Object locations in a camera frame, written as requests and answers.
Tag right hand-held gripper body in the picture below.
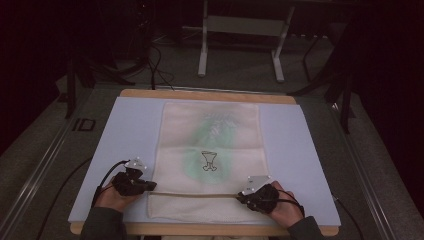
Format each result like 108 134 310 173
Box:
240 175 280 215

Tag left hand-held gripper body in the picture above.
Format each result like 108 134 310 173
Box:
111 157 148 197

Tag white mesh laundry bag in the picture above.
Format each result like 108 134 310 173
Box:
146 101 279 225

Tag person's left hand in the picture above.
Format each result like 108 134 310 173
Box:
94 172 144 213

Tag person's right hand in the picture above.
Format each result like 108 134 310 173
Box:
266 180 306 230

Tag green garment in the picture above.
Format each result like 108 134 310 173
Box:
181 111 240 185

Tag pale blue board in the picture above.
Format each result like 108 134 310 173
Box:
67 96 342 228

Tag wooden table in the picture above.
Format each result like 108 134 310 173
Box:
69 88 340 238

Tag black stand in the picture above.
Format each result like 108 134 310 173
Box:
64 54 137 120
287 33 357 135

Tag white metal stand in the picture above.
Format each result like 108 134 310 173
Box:
197 0 296 84

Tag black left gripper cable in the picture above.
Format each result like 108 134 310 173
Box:
35 156 132 240

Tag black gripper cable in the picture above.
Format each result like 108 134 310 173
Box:
35 156 132 240
276 189 365 240

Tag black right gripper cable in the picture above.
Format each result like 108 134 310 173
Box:
276 189 365 240

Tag metal floor rail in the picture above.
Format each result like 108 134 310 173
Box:
0 114 88 240
327 101 398 240

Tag black floor cables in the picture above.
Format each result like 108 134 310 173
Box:
126 41 176 92

